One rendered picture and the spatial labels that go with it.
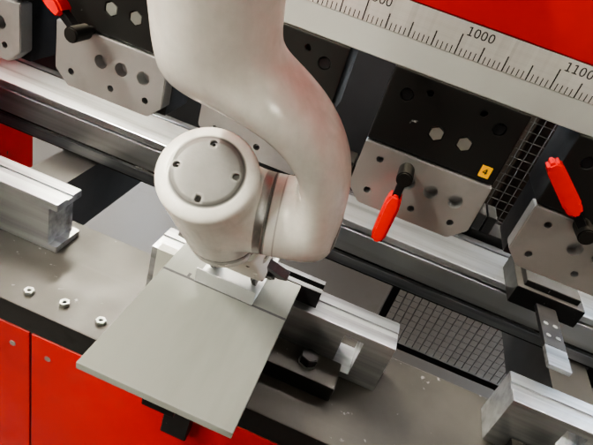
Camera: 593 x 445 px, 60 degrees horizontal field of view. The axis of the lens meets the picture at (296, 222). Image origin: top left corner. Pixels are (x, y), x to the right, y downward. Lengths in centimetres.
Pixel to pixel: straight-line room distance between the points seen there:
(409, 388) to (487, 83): 49
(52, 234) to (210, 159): 54
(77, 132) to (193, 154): 74
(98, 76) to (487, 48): 46
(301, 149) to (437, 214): 29
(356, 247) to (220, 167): 61
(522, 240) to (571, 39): 22
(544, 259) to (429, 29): 29
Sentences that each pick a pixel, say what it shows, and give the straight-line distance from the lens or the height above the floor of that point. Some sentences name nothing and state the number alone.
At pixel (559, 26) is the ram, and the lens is 57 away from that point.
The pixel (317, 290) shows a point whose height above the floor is 100.
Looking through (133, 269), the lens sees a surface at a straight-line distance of 89.
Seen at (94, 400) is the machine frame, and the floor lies 74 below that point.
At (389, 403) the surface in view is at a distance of 83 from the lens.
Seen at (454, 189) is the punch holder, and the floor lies 124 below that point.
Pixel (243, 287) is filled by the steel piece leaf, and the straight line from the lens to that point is 67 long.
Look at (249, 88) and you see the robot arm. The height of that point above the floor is 135.
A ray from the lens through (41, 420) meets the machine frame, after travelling 101.
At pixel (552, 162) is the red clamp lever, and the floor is 131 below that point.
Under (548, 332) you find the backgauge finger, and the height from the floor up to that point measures 100.
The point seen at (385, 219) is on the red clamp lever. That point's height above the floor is 119.
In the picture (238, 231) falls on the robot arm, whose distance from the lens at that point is 43.
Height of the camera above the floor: 146
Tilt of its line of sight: 32 degrees down
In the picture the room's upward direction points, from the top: 19 degrees clockwise
